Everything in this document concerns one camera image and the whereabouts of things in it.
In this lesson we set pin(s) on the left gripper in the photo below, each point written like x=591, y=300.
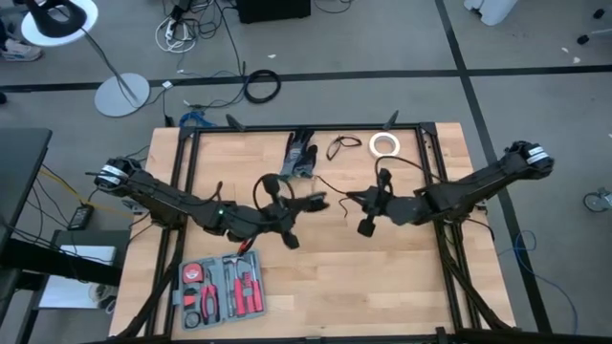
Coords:
x=277, y=220

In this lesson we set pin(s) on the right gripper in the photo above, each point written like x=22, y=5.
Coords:
x=385, y=205

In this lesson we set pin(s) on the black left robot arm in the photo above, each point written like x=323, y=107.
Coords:
x=167, y=198

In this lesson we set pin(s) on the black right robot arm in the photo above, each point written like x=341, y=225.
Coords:
x=478, y=186

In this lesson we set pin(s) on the grey work glove green cuff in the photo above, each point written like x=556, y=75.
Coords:
x=291, y=157
x=311, y=162

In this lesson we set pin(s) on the white tape roll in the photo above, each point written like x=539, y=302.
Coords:
x=371, y=145

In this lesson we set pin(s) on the red bit holder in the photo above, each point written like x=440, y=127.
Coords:
x=248, y=286

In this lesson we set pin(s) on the grey plastic tool case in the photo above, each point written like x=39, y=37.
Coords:
x=221, y=286

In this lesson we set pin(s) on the red tape measure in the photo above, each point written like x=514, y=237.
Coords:
x=192, y=273

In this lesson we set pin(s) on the red utility knife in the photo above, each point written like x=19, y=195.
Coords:
x=190, y=300

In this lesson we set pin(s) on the black electrical tape roll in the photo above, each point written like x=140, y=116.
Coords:
x=186, y=320

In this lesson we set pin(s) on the black computer box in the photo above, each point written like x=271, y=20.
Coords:
x=272, y=9

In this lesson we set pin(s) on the white box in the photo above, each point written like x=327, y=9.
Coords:
x=93, y=254

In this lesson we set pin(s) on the black power adapter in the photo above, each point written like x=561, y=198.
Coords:
x=80, y=217

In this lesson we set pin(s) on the white plastic object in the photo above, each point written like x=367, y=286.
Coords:
x=492, y=9

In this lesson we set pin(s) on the grey caster wheel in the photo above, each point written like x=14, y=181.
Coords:
x=595, y=201

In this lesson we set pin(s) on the black desk crossbeam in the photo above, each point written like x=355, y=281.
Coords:
x=48, y=260

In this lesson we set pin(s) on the office chair base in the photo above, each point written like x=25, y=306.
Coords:
x=583, y=39

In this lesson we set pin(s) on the black desk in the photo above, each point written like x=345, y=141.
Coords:
x=19, y=162

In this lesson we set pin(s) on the person's shoe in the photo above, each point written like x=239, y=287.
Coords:
x=21, y=50

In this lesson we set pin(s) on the black aluminium table frame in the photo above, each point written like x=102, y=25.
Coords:
x=268, y=128

